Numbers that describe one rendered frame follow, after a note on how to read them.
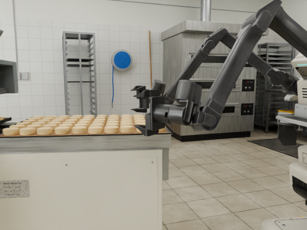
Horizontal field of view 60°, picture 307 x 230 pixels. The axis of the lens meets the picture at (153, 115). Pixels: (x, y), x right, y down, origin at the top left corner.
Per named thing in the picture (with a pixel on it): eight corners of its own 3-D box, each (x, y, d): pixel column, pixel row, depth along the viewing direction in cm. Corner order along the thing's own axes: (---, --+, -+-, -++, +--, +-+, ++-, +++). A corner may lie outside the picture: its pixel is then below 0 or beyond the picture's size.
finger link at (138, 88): (126, 86, 135) (138, 85, 143) (126, 100, 136) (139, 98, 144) (136, 86, 131) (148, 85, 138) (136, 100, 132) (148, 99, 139)
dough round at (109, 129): (118, 133, 93) (117, 128, 92) (103, 133, 92) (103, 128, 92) (119, 130, 98) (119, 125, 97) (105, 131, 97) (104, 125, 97)
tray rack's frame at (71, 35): (65, 137, 487) (60, 37, 464) (93, 135, 505) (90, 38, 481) (66, 145, 428) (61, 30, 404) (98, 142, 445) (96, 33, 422)
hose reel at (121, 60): (131, 106, 531) (130, 50, 516) (133, 107, 517) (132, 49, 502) (110, 107, 519) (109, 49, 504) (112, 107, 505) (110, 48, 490)
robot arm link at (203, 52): (217, 44, 130) (214, 42, 140) (208, 37, 129) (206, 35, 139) (167, 111, 145) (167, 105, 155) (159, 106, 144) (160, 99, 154)
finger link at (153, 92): (127, 112, 85) (150, 114, 79) (127, 89, 84) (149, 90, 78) (141, 110, 90) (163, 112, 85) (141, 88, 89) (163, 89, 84)
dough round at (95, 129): (98, 130, 98) (97, 125, 98) (105, 133, 94) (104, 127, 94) (85, 132, 95) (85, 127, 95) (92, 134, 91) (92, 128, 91)
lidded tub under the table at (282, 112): (276, 122, 530) (277, 109, 527) (294, 121, 543) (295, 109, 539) (290, 126, 494) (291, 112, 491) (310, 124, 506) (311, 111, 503)
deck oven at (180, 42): (184, 145, 439) (186, 19, 412) (160, 132, 553) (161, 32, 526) (262, 139, 485) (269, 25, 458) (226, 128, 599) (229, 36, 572)
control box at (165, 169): (160, 180, 103) (160, 145, 102) (153, 161, 127) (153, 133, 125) (169, 180, 104) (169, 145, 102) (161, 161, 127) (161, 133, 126)
